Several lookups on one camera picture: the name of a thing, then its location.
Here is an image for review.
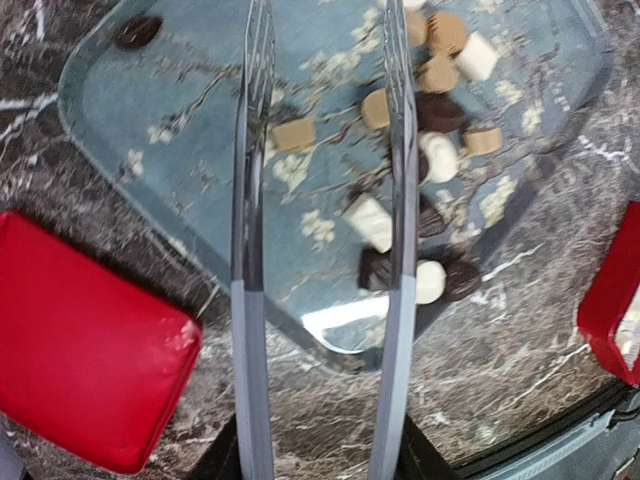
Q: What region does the caramel heart chocolate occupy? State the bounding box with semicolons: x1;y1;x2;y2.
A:
418;53;460;94

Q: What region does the glass floral serving tray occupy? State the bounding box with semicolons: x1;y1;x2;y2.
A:
59;1;613;374

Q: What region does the red tin box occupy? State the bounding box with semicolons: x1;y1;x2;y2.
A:
577;201;639;386

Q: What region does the white swirl chocolate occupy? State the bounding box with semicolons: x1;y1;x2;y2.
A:
418;132;458;184

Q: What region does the dark almond chocolate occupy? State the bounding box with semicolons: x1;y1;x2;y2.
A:
115;15;163;50

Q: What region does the dark cup chocolate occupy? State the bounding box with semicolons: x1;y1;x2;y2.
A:
415;93;467;134

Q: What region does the red tin lid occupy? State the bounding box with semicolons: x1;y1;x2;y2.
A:
1;212;202;475

